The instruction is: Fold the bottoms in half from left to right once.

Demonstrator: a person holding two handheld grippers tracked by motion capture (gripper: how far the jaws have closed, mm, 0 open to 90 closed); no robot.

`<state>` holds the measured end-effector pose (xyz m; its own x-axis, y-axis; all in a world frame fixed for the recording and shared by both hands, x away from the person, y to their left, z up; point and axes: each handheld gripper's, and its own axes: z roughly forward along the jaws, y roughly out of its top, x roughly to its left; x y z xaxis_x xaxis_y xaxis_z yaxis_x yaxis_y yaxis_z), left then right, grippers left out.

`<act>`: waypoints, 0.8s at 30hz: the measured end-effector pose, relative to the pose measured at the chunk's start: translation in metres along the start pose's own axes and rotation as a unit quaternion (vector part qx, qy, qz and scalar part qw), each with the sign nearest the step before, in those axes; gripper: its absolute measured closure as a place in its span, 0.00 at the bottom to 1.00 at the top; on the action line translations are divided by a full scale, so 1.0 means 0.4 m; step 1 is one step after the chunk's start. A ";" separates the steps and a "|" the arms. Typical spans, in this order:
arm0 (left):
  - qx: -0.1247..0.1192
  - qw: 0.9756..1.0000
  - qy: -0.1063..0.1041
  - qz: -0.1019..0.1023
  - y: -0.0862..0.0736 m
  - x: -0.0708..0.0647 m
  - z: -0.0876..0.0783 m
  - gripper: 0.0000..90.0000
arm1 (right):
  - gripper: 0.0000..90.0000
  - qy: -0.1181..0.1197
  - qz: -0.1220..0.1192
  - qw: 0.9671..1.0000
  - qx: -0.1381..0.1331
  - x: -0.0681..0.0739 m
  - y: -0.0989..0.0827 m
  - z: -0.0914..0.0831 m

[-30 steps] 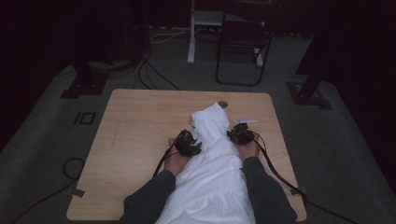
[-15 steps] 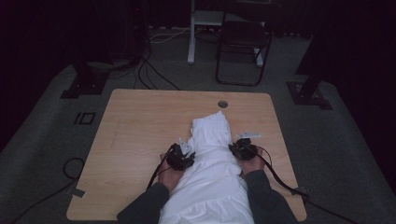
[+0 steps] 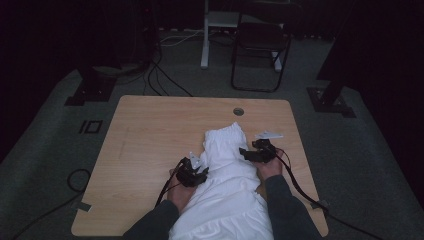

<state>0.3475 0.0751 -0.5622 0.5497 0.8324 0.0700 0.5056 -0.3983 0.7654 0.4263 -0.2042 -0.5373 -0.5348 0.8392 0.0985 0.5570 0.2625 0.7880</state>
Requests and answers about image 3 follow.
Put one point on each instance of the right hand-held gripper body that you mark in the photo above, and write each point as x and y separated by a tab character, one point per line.
266	154

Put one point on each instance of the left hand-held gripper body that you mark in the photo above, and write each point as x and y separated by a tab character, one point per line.
187	175

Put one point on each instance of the white garment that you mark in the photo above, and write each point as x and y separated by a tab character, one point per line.
226	186

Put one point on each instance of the person's right hand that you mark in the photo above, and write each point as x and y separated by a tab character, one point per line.
270	170

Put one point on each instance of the person's left hand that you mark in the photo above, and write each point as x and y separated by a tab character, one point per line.
180	196

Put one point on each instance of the grey tape piece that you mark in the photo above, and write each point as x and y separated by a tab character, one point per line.
81	206
320	204

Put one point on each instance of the black metal stand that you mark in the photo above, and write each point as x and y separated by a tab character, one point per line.
91	90
330	100

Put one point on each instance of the black folding chair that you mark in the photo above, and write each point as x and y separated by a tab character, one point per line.
260	36

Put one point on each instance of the white desk frame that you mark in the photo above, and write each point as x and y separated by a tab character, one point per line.
205	50

